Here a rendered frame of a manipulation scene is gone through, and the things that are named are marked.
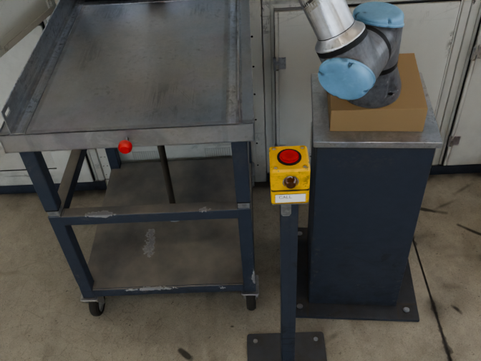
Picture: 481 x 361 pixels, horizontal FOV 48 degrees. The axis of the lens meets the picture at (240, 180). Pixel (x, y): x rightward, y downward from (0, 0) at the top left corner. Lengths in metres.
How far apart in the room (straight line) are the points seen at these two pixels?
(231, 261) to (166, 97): 0.68
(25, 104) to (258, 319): 1.03
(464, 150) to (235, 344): 1.22
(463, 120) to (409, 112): 0.90
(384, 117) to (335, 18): 0.35
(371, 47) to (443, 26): 0.83
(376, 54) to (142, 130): 0.57
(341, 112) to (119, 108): 0.56
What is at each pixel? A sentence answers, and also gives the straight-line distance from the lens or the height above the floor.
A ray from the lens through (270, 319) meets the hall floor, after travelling 1.93.
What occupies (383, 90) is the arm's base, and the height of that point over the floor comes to 0.87.
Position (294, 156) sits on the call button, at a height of 0.91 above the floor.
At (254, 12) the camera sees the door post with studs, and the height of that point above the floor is 0.79.
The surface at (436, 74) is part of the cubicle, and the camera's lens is 2.13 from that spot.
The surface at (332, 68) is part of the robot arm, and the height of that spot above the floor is 1.01.
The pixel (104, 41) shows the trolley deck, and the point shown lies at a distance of 1.71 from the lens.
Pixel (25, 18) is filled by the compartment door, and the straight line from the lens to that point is 1.91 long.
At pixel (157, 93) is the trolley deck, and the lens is 1.43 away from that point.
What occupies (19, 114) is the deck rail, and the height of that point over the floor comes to 0.85.
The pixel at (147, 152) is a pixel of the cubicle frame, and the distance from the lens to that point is 2.27.
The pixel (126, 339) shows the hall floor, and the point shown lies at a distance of 1.96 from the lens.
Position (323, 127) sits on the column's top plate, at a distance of 1.44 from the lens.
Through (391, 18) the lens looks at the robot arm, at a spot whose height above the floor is 1.05.
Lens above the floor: 1.63
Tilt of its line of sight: 43 degrees down
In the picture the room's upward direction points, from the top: 4 degrees counter-clockwise
